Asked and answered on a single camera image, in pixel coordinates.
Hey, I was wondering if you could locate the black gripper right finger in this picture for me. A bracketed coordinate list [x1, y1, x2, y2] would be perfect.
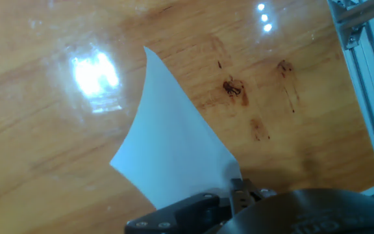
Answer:
[242, 178, 275, 209]

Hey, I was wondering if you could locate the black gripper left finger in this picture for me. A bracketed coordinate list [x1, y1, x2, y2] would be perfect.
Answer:
[124, 177, 245, 234]

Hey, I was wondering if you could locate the white paper sheet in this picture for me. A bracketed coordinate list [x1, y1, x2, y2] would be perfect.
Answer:
[108, 45, 242, 211]

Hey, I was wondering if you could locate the metal post with base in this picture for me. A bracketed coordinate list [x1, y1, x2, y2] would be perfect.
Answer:
[326, 0, 374, 50]

